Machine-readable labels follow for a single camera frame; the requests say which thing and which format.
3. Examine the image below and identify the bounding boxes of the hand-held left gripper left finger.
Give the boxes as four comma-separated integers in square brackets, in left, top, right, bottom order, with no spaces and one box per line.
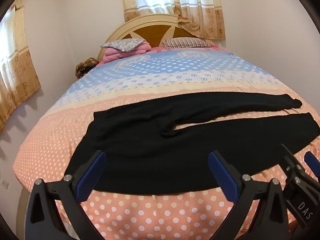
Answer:
[26,150,108,240]

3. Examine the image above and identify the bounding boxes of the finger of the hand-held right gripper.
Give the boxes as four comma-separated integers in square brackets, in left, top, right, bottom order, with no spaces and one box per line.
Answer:
[304,151,320,180]
[279,144,312,198]

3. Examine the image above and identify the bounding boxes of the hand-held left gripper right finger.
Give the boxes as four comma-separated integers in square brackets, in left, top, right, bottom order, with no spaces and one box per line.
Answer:
[207,151,292,240]

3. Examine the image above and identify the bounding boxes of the black pants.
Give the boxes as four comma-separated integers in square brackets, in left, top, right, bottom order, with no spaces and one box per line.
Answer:
[85,92,320,196]

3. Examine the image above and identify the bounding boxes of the brown patterned bag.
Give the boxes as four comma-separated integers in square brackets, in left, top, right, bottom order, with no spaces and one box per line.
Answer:
[75,57,98,80]

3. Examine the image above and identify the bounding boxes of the polka dot bedspread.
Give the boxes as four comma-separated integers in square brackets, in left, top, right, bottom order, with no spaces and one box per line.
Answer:
[14,44,320,240]

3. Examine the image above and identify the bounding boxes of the beige floral window curtain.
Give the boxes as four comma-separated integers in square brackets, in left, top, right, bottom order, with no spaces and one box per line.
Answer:
[119,0,226,40]
[0,0,42,133]

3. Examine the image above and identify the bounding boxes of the pink folded blanket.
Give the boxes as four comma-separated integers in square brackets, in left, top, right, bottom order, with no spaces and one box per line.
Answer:
[96,42,150,67]

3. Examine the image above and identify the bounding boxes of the grey floral pillow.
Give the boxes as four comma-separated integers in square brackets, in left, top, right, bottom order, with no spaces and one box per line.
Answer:
[100,38,145,52]

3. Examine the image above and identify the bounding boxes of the striped pillow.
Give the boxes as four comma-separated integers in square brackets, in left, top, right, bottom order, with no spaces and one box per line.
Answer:
[162,37,212,50]

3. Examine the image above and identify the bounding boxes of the cream wooden headboard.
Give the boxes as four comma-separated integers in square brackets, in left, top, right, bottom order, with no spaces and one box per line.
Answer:
[97,14,194,60]

